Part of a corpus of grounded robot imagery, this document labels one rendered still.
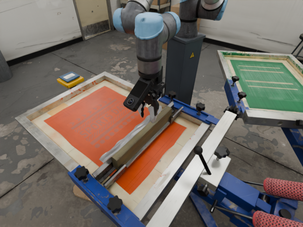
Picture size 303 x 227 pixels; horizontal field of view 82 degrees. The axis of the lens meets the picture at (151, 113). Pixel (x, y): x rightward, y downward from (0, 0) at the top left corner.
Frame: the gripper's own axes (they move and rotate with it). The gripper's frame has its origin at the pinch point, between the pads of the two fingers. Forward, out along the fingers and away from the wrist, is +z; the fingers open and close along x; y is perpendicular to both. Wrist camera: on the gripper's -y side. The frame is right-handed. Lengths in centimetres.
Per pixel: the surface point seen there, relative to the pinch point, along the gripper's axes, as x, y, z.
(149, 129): -0.9, 0.4, 6.2
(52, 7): 366, 161, 32
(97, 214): 35, -24, 112
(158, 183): -15.1, -13.1, 13.1
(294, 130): -53, 54, 20
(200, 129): -16.2, 19.6, 13.1
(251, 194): -41.7, -0.6, 8.1
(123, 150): 0.5, -13.3, 6.1
